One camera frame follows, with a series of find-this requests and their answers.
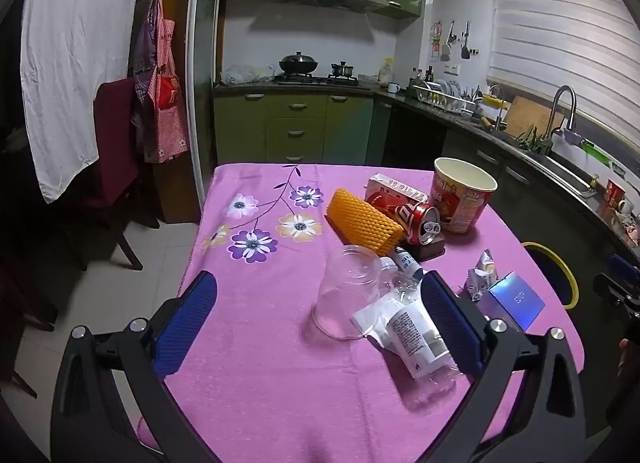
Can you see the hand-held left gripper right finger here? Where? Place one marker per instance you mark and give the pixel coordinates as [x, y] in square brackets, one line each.
[450, 323]

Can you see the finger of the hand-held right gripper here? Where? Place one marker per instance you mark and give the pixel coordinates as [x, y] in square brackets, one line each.
[622, 293]

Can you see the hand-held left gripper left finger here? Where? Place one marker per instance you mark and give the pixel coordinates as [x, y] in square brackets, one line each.
[187, 323]

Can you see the clear plastic water bottle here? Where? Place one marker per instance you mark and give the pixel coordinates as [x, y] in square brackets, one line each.
[412, 338]

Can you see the yellow-rimmed black trash bin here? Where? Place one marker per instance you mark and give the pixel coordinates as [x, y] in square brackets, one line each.
[571, 283]

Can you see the silver snack wrapper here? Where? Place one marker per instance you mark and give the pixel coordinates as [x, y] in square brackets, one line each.
[480, 278]

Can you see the small blue box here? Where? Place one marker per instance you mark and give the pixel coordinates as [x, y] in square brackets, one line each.
[515, 300]

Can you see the dark brown square box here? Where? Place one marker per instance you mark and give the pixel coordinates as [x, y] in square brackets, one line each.
[430, 249]

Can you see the clear plastic cup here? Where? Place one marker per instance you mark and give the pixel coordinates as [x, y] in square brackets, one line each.
[345, 303]

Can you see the red instant noodle cup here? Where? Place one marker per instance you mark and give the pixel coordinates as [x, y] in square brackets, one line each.
[460, 208]

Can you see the red soda can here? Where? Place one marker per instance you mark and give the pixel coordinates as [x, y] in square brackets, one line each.
[405, 215]

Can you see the orange foam fruit net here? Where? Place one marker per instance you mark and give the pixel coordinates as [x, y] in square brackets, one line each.
[360, 218]

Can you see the pink drink carton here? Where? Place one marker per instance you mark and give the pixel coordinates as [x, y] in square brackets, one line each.
[395, 185]

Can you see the person's right hand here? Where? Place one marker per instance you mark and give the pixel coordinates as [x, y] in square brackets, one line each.
[624, 358]

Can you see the pink dish cloth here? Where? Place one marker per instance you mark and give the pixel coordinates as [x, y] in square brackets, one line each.
[625, 228]

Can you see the pink floral tablecloth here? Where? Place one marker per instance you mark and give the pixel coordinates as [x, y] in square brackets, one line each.
[250, 383]

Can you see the red mug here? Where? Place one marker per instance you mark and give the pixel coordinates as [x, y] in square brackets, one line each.
[612, 190]

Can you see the steel sink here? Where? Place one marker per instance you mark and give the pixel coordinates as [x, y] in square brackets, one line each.
[565, 168]

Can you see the green plastic strip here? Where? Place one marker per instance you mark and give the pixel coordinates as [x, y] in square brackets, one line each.
[600, 153]

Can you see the green vegetables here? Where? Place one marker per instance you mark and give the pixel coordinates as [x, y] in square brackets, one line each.
[532, 139]

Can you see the dark base cabinets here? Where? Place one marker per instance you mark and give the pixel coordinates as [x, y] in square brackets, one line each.
[415, 133]

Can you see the maroon chair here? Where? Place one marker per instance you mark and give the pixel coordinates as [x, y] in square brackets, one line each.
[115, 143]

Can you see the wooden cutting board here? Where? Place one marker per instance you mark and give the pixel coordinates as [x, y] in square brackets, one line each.
[532, 115]

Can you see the wooden rolling pin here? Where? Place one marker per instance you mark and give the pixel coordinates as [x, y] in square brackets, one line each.
[490, 122]

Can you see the steel kitchen faucet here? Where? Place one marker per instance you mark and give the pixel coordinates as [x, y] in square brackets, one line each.
[565, 92]

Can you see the pink checked apron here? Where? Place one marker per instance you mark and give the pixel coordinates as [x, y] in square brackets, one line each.
[167, 108]

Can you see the green base cabinets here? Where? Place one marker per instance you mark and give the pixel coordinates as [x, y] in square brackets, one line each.
[295, 123]

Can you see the dish rack with dishes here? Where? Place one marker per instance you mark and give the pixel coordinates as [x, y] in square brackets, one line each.
[440, 95]

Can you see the white enamel mug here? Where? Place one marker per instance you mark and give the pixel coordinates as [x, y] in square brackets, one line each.
[393, 87]

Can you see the dark sauce bottle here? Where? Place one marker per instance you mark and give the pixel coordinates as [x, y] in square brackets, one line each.
[429, 74]

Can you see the glass sliding door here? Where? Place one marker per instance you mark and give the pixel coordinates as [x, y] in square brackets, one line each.
[202, 68]

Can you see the clear plastic bag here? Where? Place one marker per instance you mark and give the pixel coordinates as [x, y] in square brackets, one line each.
[245, 74]

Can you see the plastic jar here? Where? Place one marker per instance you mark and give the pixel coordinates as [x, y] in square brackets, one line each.
[386, 70]

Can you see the white window blind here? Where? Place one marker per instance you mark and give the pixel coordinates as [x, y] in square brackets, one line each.
[560, 28]

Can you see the small steel pot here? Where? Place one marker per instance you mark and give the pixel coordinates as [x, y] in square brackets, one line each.
[343, 69]

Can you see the black gas stove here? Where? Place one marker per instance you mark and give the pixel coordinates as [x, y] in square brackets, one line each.
[315, 79]

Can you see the hanging kitchen utensils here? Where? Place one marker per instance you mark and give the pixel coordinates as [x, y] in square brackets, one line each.
[465, 48]

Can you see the white hanging sheet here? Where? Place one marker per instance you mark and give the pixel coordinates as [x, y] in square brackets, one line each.
[70, 68]

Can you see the black wok with lid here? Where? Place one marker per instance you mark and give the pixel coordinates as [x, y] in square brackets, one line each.
[298, 64]

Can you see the red wall decoration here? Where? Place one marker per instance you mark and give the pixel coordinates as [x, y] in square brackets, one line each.
[436, 38]

